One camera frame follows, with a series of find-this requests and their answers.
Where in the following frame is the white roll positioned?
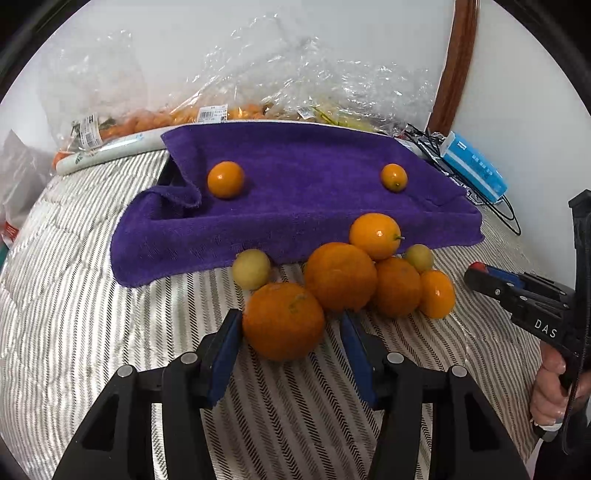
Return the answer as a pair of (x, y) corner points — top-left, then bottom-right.
(55, 127), (169, 175)

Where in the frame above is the medium orange with stem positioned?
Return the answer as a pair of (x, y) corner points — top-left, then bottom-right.
(349, 212), (402, 261)

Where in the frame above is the purple towel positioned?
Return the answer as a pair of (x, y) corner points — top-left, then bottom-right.
(110, 121), (485, 288)

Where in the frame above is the small yellow-green fruit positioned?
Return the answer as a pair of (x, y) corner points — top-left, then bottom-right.
(231, 248), (271, 291)
(404, 244), (434, 273)

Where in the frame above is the person's right hand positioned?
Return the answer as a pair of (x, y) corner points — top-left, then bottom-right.
(530, 345), (572, 424)

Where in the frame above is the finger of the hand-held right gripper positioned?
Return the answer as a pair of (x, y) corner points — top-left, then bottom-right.
(464, 264), (574, 345)
(485, 265), (574, 306)

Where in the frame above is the brown wooden frame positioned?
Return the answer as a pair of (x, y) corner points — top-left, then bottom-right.
(425, 0), (478, 134)

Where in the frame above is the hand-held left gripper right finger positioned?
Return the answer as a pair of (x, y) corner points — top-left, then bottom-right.
(341, 312), (532, 480)

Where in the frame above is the white plastic bag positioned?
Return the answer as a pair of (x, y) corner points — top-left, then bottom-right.
(0, 129), (54, 232)

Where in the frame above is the large orange mandarin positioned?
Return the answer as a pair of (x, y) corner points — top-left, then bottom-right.
(303, 242), (378, 312)
(242, 282), (326, 361)

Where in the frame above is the clear plastic bag of oranges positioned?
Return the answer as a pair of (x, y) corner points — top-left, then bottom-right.
(39, 32), (185, 167)
(171, 18), (301, 125)

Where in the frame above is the black cable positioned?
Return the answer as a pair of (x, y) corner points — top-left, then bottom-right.
(480, 189), (522, 237)

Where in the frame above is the clear plastic bag yellow fruit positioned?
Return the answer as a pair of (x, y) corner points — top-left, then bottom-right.
(277, 41), (437, 137)

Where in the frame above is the blue tissue pack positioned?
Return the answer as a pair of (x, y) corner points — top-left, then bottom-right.
(441, 130), (509, 204)

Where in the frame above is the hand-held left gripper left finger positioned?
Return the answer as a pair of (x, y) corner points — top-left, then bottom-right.
(53, 309), (243, 480)

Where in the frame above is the small orange kumquat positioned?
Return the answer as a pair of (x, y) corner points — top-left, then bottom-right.
(380, 163), (409, 193)
(419, 270), (457, 320)
(207, 161), (246, 199)

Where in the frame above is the striped bedcover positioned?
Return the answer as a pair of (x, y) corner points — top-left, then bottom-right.
(0, 148), (568, 480)

